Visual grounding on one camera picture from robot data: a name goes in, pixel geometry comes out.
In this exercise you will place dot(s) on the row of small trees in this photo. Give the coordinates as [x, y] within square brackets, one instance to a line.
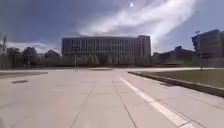
[100, 60]

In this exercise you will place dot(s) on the large wide multi-storey building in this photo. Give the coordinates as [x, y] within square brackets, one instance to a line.
[106, 48]

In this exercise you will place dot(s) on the grey concrete slab pavement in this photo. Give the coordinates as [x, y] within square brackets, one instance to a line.
[83, 100]

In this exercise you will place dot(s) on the pale painted line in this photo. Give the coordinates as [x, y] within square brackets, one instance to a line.
[156, 105]

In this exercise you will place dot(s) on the low dark building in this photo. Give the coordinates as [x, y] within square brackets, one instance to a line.
[176, 55]

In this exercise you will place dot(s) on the grass lawn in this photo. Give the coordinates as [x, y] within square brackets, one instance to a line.
[193, 76]

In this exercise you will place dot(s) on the dark tall building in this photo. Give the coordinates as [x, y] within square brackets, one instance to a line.
[210, 43]

